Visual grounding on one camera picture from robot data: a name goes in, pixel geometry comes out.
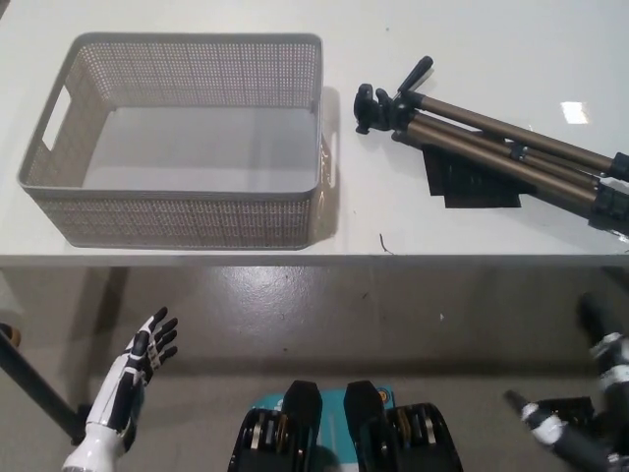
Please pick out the bronze tripod with black head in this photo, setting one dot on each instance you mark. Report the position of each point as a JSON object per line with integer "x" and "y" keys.
{"x": 491, "y": 133}

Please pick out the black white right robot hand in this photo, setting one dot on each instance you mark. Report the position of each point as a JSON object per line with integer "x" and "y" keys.
{"x": 607, "y": 364}

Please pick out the grey perforated plastic basket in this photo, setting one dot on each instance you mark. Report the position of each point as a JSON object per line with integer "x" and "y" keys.
{"x": 196, "y": 211}

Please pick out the black metal stand pole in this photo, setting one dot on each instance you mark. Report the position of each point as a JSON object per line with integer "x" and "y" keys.
{"x": 34, "y": 378}

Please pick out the black teal robot torso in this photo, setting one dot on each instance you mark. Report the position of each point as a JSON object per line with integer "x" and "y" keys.
{"x": 344, "y": 432}

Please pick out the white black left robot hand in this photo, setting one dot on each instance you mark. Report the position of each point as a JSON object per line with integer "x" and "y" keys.
{"x": 129, "y": 373}

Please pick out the black tape patch on desk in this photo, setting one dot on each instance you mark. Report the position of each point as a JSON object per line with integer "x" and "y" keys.
{"x": 467, "y": 184}

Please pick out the brown wooden round object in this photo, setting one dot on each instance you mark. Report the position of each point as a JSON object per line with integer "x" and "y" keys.
{"x": 12, "y": 334}

